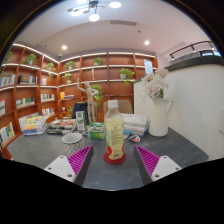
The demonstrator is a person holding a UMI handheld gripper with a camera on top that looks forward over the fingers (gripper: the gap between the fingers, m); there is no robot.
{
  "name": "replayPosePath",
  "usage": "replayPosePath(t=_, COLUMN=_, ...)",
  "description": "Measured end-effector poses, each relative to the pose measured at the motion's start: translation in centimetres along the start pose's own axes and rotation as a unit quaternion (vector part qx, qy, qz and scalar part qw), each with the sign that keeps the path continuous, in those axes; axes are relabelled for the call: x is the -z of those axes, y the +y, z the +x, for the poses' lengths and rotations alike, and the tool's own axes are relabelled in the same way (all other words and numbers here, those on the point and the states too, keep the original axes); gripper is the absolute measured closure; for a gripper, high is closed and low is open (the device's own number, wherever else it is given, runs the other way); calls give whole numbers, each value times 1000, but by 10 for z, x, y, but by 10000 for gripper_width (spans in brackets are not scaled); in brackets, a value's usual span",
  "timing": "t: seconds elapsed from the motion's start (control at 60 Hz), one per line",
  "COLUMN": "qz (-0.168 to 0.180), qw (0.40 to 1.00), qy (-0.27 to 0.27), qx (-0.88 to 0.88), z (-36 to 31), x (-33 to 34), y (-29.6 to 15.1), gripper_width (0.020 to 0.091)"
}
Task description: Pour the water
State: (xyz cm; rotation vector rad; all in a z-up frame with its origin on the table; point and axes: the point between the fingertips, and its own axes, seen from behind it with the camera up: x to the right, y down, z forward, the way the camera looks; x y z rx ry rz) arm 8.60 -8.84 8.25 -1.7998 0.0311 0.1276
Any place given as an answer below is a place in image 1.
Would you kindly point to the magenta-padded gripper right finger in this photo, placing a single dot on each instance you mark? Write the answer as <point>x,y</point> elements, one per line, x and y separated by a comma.
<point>166,166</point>

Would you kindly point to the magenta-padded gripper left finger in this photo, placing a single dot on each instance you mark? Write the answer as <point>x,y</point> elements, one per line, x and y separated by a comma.
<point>58,166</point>

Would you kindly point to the clear yellow drink bottle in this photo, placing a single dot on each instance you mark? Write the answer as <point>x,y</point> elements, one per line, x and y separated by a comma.
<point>114,133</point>

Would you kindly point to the white geometric-patterned cup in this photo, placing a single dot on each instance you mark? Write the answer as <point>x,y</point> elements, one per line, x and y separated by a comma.
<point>73,144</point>

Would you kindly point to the dark magazine stack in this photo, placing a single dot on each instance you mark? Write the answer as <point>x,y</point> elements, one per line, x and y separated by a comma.
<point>61,126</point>

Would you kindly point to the small printed oval trinket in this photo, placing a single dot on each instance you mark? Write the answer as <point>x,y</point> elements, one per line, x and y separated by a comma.
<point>134,138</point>
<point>126,136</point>

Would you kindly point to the thin blue book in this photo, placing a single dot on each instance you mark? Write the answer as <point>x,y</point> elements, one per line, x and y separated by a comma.
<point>136,132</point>

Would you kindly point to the colourful book stack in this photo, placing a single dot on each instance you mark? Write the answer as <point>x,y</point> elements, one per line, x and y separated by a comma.
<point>34,126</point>

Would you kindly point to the green and white box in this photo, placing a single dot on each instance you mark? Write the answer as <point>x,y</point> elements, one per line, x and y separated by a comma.
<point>96,131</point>

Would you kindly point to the flat round red coaster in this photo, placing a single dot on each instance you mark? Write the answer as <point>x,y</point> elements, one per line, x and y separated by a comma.
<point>114,162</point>

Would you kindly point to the dark chair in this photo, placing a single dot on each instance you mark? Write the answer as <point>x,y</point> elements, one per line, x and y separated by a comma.
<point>79,107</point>

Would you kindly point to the beige chair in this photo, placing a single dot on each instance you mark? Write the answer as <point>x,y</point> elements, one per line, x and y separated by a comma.
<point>125,106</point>

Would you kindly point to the wooden artist mannequin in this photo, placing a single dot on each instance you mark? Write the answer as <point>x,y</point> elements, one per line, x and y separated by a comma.
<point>89,100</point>

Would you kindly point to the white paper notice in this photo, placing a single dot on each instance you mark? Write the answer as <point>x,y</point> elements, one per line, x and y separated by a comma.
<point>148,66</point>

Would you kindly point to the wooden shelf unit with books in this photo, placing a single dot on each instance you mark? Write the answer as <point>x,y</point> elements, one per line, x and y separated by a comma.
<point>106,76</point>

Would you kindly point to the recessed ceiling spotlight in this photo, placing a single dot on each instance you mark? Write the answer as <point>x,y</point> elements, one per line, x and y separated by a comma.
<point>147,42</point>
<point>64,47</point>

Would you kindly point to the glass transom window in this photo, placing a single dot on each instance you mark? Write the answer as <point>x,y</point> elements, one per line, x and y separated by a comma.
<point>210,53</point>

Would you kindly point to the ceiling air vent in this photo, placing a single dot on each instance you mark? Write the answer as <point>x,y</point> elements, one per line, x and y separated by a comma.
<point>123,23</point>

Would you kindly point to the multi-globe ceiling lamp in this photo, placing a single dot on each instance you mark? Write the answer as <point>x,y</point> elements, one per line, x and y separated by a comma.
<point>94,17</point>

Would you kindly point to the white wall socket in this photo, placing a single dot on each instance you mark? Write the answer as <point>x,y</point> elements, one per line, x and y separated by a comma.
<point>221,120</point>

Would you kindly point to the black track light rail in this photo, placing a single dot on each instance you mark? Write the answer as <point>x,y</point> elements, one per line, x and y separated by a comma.
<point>193,46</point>

